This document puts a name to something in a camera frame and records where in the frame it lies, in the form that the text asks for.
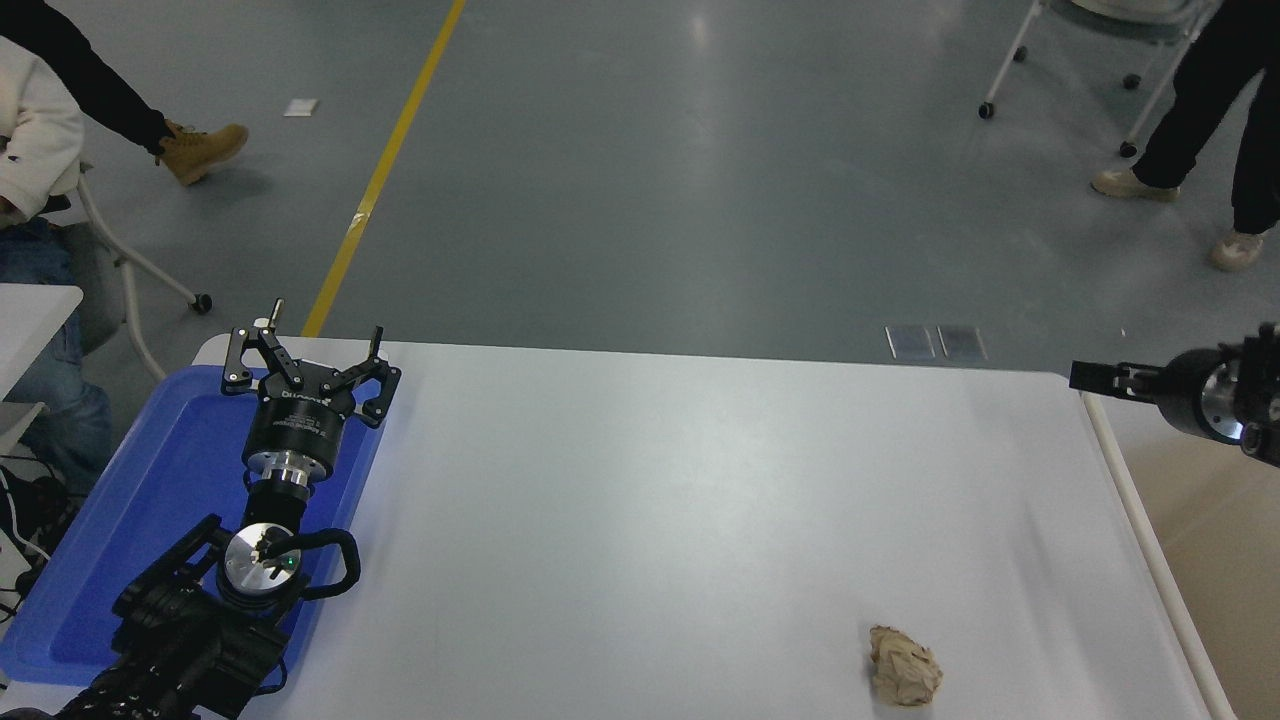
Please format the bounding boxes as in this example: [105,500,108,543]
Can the seated person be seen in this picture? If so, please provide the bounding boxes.
[0,35,119,501]

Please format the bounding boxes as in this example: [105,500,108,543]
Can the crumpled tan paper ball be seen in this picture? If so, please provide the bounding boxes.
[868,626,945,709]

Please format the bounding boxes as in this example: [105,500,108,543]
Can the white frame wheeled chair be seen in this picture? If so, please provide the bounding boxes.
[979,0,1226,159]
[72,158,215,383]

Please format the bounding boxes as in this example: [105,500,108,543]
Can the large pale bin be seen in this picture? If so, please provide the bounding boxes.
[1080,375,1280,720]

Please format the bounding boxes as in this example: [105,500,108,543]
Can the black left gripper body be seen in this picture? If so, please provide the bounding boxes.
[243,372,356,472]

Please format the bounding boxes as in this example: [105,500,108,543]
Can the blue plastic tray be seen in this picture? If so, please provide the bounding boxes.
[0,364,389,686]

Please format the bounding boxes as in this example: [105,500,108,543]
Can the black and white cables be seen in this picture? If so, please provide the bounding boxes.
[0,455,66,623]

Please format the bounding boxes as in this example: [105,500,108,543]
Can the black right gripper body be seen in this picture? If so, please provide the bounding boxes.
[1149,346,1227,442]

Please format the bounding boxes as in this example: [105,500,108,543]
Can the person in tan boot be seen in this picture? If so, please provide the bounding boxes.
[0,0,251,188]

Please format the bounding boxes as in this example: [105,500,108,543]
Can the small white side table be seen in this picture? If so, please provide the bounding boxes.
[0,283,86,453]

